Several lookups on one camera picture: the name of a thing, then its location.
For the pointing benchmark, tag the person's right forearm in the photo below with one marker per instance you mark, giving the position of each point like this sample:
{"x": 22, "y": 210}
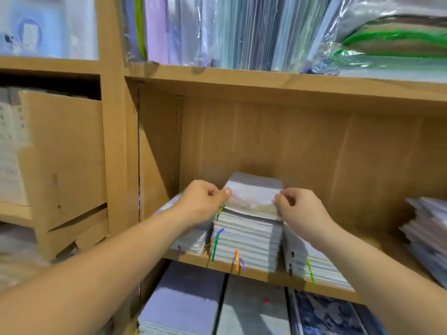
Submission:
{"x": 391, "y": 279}

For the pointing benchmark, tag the blue white packaged items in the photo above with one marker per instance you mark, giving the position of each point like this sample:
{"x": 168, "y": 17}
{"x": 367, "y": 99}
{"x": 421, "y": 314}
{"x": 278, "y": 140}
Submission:
{"x": 45, "y": 25}

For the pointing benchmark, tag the pale mountain picture notebook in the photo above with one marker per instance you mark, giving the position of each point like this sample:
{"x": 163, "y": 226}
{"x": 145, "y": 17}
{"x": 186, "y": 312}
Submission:
{"x": 251, "y": 195}

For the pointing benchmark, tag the stack of sage cover notebooks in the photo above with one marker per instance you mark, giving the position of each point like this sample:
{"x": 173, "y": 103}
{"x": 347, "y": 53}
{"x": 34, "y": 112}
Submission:
{"x": 244, "y": 244}

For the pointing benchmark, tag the stack of green edged packets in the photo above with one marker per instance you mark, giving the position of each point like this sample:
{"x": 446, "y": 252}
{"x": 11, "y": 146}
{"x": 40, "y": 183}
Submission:
{"x": 391, "y": 45}

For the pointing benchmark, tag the lilac cover notebook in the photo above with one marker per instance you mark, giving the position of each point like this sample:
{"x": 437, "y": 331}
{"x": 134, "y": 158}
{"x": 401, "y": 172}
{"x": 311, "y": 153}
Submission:
{"x": 194, "y": 239}

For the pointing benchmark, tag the person's left forearm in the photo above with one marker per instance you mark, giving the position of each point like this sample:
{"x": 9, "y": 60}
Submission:
{"x": 84, "y": 279}

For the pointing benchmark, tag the pastel grid pattern notebook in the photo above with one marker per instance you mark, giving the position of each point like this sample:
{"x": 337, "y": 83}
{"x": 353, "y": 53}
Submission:
{"x": 255, "y": 310}

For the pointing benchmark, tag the blue butterfly cover notebook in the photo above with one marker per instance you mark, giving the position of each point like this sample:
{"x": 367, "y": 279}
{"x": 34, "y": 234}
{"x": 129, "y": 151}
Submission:
{"x": 325, "y": 314}

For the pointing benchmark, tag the wooden shelf unit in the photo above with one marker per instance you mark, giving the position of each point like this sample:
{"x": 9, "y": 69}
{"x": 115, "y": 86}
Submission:
{"x": 293, "y": 143}

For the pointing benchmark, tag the row of plastic wrapped folders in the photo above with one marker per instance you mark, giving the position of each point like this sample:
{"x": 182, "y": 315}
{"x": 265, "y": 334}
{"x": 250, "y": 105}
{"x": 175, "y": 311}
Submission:
{"x": 223, "y": 31}

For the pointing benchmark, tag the large plain lilac notebook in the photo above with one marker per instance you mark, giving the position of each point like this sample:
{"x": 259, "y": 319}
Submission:
{"x": 181, "y": 300}

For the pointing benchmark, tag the pile of small notebooks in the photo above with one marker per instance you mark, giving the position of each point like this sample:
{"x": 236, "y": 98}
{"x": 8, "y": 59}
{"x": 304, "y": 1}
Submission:
{"x": 427, "y": 237}

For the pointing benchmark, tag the white file boxes row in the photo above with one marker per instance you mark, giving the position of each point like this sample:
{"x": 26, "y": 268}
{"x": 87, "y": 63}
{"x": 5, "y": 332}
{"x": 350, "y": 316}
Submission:
{"x": 10, "y": 150}

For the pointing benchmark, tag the person's left hand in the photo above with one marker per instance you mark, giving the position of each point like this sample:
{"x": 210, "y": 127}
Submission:
{"x": 199, "y": 202}

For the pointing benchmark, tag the stack of flat wrapped packets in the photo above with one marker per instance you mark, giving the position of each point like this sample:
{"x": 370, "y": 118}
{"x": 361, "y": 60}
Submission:
{"x": 17, "y": 254}

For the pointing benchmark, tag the stack of sky photo notebooks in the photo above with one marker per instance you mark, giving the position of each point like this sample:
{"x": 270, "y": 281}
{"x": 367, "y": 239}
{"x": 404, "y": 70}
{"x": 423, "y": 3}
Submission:
{"x": 314, "y": 265}

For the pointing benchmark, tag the person's right hand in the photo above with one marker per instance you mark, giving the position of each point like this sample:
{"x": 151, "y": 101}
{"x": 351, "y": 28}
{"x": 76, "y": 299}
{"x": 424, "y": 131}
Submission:
{"x": 307, "y": 216}

